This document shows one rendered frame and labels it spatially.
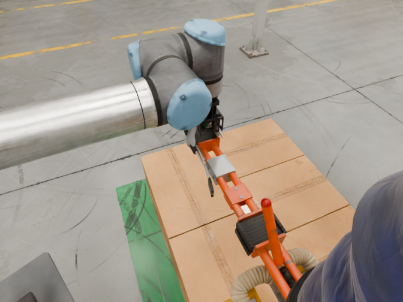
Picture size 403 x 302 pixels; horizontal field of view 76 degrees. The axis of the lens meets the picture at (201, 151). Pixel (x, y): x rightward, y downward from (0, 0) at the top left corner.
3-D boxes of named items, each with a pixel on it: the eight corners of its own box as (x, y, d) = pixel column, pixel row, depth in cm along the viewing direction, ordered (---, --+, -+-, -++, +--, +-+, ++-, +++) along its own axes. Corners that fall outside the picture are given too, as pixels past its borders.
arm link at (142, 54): (135, 62, 47) (197, 47, 51) (119, 35, 54) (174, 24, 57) (144, 103, 54) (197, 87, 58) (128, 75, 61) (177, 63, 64)
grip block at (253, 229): (283, 244, 64) (289, 233, 60) (249, 260, 61) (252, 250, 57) (265, 216, 69) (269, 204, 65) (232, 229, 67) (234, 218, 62)
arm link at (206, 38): (174, 20, 57) (214, 12, 60) (177, 71, 66) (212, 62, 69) (192, 36, 51) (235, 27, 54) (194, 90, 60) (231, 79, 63)
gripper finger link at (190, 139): (185, 156, 79) (195, 133, 73) (179, 144, 82) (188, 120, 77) (194, 156, 80) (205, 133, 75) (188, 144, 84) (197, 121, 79)
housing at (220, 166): (235, 179, 77) (237, 169, 74) (214, 186, 76) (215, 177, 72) (225, 162, 82) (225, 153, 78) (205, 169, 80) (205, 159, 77)
